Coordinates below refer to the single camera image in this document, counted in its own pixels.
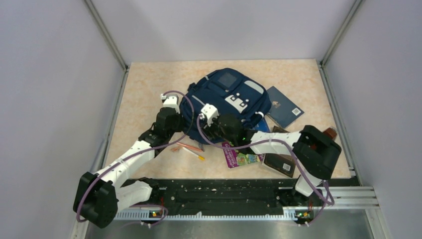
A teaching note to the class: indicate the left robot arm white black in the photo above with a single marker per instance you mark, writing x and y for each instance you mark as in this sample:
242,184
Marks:
125,165

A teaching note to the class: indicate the grey eraser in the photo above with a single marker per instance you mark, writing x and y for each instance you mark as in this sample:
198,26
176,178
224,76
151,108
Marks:
201,146

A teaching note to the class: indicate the purple treehouse book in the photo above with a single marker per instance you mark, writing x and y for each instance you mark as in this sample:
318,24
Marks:
235,159

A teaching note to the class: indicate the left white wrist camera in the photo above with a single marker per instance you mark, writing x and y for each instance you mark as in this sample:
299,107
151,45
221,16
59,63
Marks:
170,100

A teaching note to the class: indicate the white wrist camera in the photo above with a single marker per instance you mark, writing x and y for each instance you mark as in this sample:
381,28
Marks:
170,100
208,114

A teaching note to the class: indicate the aluminium frame rail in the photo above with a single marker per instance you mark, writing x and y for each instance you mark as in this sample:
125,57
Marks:
347,196

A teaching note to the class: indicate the dark blue hardcover book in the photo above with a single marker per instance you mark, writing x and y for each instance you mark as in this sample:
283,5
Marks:
283,111

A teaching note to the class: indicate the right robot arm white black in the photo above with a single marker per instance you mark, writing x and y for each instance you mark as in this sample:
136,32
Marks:
314,153

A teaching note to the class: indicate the blue green landscape book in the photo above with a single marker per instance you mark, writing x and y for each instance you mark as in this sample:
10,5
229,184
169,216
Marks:
262,126

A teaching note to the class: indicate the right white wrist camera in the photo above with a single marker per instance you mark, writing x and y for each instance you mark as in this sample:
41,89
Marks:
208,114

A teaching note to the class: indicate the brown leather case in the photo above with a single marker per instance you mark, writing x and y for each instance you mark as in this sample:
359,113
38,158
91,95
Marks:
331,132

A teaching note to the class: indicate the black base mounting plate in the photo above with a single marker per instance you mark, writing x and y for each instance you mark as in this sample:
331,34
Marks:
227,197

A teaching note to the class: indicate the black paperback book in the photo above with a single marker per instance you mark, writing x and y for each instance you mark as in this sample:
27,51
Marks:
281,163

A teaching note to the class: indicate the navy blue backpack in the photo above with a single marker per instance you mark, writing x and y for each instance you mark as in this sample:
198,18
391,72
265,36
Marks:
231,92

